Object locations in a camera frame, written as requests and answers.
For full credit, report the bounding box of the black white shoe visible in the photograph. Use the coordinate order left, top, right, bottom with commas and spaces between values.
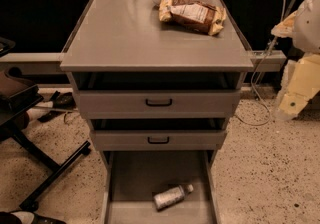
0, 211, 66, 224

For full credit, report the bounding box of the brown yellow chip bag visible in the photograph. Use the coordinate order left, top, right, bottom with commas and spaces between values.
159, 0, 226, 36

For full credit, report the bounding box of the grey top drawer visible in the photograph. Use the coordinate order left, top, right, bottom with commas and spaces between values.
74, 90, 240, 119

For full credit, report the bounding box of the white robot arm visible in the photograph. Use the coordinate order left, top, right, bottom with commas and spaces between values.
271, 0, 320, 120

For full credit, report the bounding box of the grey bottom drawer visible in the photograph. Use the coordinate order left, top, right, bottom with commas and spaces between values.
101, 151, 222, 224

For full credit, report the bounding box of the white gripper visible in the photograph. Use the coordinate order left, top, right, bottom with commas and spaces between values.
275, 53, 320, 121

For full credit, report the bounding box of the grey drawer cabinet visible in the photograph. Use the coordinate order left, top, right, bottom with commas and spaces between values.
59, 0, 255, 224

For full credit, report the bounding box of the white cable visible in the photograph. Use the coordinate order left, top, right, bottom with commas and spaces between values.
234, 0, 288, 127

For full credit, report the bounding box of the grey drawer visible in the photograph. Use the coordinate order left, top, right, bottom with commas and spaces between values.
90, 130, 226, 151
74, 90, 240, 119
101, 151, 222, 224

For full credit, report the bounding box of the black shoe on floor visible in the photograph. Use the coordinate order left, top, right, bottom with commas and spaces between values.
38, 91, 76, 123

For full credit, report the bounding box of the grey middle drawer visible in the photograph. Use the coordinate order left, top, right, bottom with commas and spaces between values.
90, 130, 226, 151

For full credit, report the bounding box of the black chair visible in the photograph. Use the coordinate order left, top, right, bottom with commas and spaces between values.
0, 36, 92, 212

